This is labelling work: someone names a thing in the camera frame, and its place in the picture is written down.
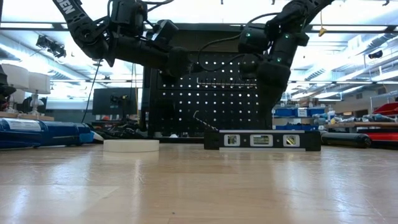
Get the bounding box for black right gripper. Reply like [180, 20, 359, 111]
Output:
[238, 53, 293, 131]

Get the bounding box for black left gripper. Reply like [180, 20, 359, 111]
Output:
[112, 32, 193, 78]

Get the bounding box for silver wire hook rail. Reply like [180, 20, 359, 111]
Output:
[192, 110, 220, 132]
[197, 77, 259, 87]

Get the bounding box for white tape roll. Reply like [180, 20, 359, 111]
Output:
[103, 139, 160, 153]

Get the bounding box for wooden shelf board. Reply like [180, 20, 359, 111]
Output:
[0, 111, 55, 122]

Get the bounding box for black pegboard cart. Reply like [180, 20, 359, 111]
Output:
[141, 23, 274, 139]

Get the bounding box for black computer monitor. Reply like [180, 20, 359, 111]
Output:
[92, 87, 139, 116]

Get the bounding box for black cylindrical flashlight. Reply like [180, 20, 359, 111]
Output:
[320, 130, 373, 149]

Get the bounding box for black work gloves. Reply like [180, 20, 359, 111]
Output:
[93, 123, 147, 140]

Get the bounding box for wooden workbench top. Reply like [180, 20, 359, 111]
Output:
[325, 121, 398, 129]

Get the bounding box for white shade table lamp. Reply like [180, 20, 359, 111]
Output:
[27, 72, 52, 116]
[0, 63, 30, 113]

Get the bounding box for red tilted storage bin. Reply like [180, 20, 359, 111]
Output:
[372, 102, 398, 116]

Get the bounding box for red plastic bin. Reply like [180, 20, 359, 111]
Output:
[369, 132, 398, 142]

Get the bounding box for blue caulking gun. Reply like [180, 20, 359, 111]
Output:
[0, 117, 105, 149]

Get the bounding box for black hanging cable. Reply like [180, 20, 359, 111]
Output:
[81, 58, 102, 124]

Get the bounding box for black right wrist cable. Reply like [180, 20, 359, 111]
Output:
[197, 12, 280, 73]

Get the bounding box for black aluminium table frame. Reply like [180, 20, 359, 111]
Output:
[93, 136, 398, 150]

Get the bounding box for yellow hanging cord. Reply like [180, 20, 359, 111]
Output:
[318, 0, 328, 37]

